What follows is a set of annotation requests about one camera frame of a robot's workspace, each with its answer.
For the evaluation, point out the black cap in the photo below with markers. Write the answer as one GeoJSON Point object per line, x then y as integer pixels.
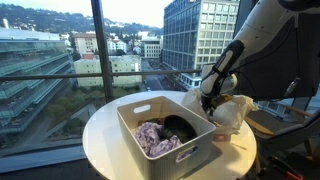
{"type": "Point", "coordinates": [174, 125]}

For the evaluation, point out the white plastic basket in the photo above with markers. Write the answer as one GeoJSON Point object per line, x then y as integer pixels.
{"type": "Point", "coordinates": [177, 162]}

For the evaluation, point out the round white table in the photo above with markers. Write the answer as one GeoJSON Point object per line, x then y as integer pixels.
{"type": "Point", "coordinates": [107, 152]}

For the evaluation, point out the wooden chair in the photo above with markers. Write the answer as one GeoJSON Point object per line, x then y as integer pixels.
{"type": "Point", "coordinates": [283, 142]}

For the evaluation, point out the metal window railing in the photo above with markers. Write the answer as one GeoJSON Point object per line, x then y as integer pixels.
{"type": "Point", "coordinates": [64, 76]}

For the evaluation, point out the purple white knitted cloth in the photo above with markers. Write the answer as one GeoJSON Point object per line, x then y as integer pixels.
{"type": "Point", "coordinates": [156, 140]}

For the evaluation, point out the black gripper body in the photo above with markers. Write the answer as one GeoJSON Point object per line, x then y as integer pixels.
{"type": "Point", "coordinates": [209, 105]}

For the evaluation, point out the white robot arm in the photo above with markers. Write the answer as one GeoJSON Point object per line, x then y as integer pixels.
{"type": "Point", "coordinates": [274, 55]}

